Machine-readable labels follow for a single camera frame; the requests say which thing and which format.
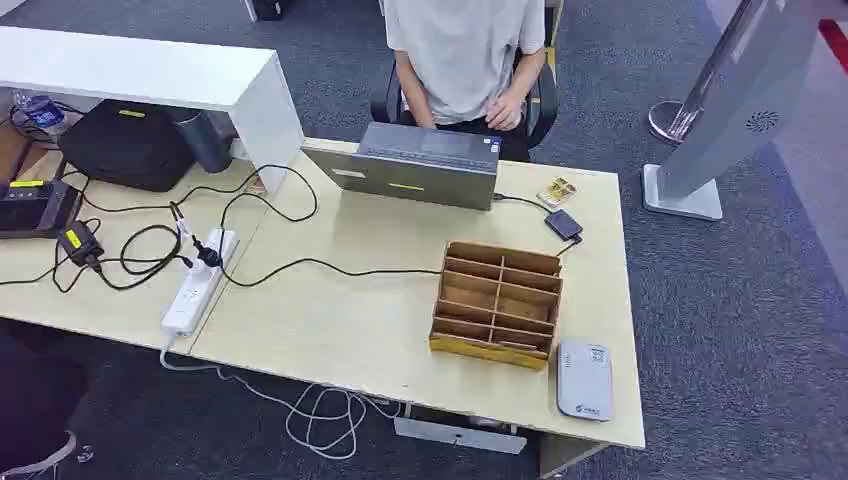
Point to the dark grey cylinder cup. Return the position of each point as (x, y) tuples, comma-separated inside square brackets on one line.
[(204, 140)]

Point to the wooden card box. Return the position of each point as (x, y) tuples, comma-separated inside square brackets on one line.
[(498, 305)]

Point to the grey kiosk stand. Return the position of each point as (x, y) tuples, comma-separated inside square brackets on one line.
[(735, 106)]

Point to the black power adapter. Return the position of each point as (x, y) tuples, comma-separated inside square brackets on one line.
[(80, 243)]

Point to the white power strip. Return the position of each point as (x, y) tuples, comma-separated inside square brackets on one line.
[(197, 283)]

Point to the black electronic device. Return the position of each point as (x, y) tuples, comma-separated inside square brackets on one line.
[(34, 206)]

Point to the person's right hand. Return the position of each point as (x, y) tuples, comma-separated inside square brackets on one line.
[(505, 111)]

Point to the black plug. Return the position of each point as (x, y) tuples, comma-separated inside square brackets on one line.
[(206, 255)]

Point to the grey laptop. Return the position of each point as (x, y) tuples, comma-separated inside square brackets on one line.
[(411, 169)]

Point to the person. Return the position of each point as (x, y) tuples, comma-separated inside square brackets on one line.
[(464, 53)]

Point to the clear water bottle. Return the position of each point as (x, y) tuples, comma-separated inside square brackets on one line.
[(41, 110)]

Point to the small black hub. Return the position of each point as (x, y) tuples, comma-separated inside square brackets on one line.
[(564, 224)]

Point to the gold printed card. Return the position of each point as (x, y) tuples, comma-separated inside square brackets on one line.
[(557, 192)]

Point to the grey card reader device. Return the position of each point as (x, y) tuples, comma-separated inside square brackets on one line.
[(584, 380)]

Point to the black bag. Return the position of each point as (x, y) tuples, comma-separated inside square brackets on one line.
[(127, 144)]

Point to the grey metal desk bracket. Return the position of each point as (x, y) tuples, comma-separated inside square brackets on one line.
[(460, 435)]

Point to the chrome stanchion base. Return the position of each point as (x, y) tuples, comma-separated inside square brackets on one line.
[(668, 121)]

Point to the white desk shelf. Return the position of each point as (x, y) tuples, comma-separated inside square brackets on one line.
[(199, 79)]

